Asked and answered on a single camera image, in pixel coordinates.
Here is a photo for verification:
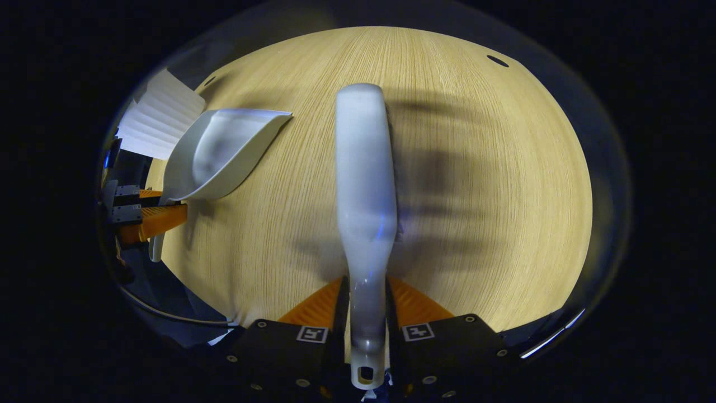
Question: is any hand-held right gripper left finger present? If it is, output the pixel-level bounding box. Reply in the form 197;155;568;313
227;275;350;392

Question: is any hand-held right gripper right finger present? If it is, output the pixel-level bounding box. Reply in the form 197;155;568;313
386;275;512;398

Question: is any white ribbed garbage bin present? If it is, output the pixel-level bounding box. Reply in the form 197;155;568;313
115;68;206;161

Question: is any grey plastic dustpan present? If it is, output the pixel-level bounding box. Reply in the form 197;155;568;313
148;108;293;263

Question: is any small white broom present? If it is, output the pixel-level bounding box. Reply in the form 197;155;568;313
334;83;401;391

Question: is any dark cable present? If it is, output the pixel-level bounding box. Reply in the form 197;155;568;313
120;285;235;326

